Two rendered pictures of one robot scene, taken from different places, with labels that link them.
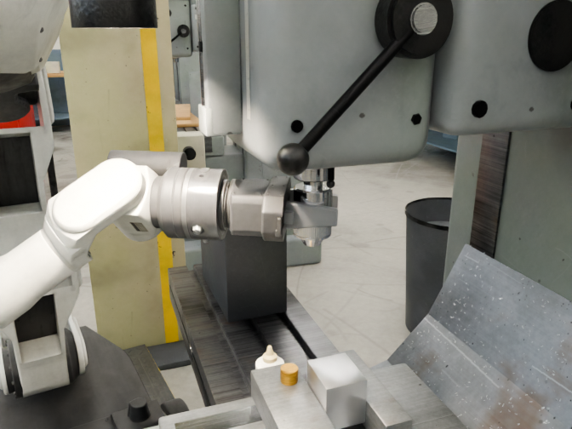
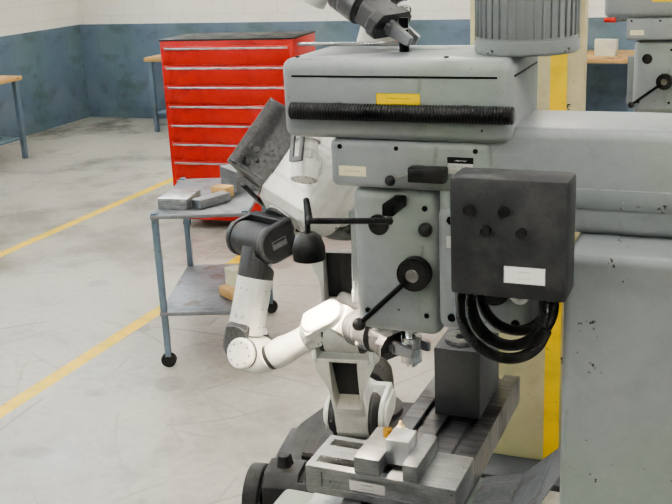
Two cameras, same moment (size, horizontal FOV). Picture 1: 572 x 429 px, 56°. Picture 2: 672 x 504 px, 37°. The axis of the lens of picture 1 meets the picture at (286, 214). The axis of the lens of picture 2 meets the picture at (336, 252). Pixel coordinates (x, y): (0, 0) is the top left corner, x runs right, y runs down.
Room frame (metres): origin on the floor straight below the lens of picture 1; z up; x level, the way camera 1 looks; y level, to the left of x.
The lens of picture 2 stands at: (-1.00, -1.32, 2.11)
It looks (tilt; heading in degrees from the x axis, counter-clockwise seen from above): 17 degrees down; 43
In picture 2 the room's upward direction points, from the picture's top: 3 degrees counter-clockwise
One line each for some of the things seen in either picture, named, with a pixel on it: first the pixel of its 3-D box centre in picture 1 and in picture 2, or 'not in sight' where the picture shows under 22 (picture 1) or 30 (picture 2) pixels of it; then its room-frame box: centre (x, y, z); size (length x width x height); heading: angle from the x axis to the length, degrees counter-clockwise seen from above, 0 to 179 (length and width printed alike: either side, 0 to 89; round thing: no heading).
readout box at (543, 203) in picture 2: not in sight; (511, 234); (0.40, -0.43, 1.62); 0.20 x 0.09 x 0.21; 110
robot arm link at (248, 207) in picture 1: (238, 207); (382, 337); (0.62, 0.06, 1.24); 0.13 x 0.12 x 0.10; 175
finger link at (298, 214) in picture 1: (311, 216); (401, 351); (0.59, -0.03, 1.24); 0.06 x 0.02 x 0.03; 85
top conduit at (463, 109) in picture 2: not in sight; (397, 112); (0.49, -0.11, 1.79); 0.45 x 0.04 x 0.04; 110
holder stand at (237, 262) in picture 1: (240, 248); (467, 364); (1.01, 0.09, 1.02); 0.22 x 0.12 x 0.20; 21
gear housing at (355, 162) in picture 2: not in sight; (425, 153); (0.63, -0.07, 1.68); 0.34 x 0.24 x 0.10; 110
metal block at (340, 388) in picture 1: (335, 391); (401, 446); (0.54, -0.06, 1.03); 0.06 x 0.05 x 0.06; 19
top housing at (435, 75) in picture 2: not in sight; (411, 90); (0.62, -0.05, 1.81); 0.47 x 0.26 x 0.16; 110
